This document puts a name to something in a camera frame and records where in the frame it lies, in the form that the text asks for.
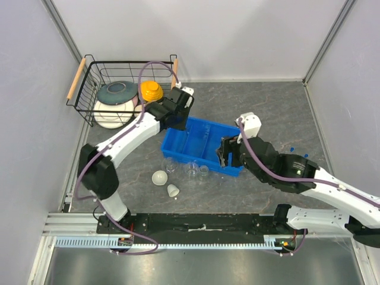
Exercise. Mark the glass conical flask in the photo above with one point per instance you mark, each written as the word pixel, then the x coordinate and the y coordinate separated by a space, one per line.
pixel 191 170

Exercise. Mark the yellow ceramic bowl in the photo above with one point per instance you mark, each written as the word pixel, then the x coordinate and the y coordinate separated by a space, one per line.
pixel 151 91

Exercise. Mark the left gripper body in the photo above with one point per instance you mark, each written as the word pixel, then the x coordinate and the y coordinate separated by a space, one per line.
pixel 181 122

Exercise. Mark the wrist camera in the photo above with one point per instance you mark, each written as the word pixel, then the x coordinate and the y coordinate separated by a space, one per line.
pixel 189 91
pixel 251 124

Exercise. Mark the light blue cable duct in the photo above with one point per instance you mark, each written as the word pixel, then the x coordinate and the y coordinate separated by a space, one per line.
pixel 118 243

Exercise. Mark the black wire basket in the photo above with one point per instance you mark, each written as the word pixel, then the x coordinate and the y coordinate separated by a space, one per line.
pixel 91 75

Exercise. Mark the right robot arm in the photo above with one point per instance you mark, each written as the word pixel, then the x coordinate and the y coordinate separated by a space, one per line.
pixel 354 211

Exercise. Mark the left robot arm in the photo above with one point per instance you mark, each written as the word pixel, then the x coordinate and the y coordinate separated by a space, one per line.
pixel 98 164

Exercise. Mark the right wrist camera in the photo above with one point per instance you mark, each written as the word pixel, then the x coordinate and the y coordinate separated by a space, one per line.
pixel 251 124

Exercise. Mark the teal ceramic plate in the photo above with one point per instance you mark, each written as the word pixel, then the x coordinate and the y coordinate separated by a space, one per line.
pixel 117 92

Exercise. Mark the blue plastic divided bin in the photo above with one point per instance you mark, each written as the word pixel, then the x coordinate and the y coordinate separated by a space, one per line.
pixel 198 143

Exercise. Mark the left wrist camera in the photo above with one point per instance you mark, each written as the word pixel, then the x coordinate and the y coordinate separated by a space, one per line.
pixel 189 91

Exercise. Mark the white ceramic bowl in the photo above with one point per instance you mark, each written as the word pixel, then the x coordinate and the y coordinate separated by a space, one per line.
pixel 138 110

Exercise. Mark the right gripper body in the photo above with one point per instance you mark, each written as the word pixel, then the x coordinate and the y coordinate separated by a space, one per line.
pixel 230 144

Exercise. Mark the white ceramic plate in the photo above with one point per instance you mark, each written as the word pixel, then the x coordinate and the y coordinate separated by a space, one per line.
pixel 113 116

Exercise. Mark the white plastic cup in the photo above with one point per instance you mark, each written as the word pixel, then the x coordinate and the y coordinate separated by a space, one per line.
pixel 172 190

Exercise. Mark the glass petri dish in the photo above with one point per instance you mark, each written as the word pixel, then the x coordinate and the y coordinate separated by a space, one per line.
pixel 169 165

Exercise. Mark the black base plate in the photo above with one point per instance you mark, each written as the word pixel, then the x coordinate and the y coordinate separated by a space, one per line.
pixel 164 227

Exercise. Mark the white plastic bowl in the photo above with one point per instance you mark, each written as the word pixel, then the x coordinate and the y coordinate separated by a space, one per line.
pixel 159 178

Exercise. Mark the small glass bottle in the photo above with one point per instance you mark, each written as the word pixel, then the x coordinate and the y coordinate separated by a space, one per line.
pixel 203 173

